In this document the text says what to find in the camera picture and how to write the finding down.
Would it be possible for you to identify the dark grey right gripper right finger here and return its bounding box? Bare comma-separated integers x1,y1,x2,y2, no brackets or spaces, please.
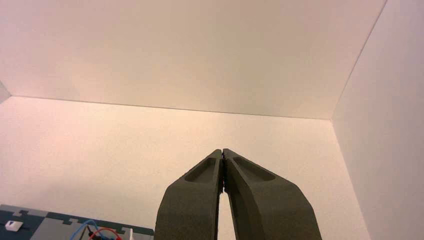
222,148,323,240

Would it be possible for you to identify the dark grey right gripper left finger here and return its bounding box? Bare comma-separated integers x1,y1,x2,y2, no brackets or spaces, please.
153,149,223,240

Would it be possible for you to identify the grey teal puzzle foam mat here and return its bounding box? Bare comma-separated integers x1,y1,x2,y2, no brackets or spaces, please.
0,204,155,240

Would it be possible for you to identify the small white plastic block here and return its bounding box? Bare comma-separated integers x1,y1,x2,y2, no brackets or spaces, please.
4,220,24,232

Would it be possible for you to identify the red wire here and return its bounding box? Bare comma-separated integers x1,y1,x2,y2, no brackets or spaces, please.
88,227,123,240

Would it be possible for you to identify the blue wire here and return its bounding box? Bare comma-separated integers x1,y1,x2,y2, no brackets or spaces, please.
69,219,109,240

